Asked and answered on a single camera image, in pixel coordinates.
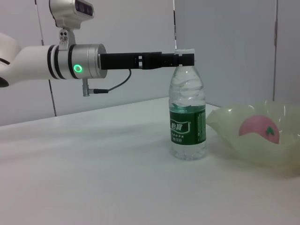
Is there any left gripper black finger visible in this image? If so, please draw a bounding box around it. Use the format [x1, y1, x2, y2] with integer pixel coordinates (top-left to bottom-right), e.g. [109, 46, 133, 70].
[161, 52, 195, 69]

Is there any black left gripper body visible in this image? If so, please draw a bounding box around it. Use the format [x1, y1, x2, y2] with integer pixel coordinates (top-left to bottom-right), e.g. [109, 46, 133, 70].
[97, 51, 164, 71]

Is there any clear water bottle green label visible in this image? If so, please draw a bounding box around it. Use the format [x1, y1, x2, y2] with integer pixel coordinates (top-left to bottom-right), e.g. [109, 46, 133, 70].
[168, 48, 207, 161]

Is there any pink toy peach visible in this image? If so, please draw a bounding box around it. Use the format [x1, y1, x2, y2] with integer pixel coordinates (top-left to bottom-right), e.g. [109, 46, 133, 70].
[239, 114, 281, 145]

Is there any translucent green fruit bowl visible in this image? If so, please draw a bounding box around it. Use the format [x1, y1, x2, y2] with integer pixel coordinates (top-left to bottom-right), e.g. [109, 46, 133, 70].
[205, 100, 300, 167]

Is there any left gripper black cable plug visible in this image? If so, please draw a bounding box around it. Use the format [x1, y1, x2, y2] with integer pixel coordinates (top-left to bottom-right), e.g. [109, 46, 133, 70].
[82, 69, 132, 97]

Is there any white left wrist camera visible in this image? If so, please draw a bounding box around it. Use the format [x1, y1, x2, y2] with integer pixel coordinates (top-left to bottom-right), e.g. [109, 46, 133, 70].
[48, 0, 95, 51]

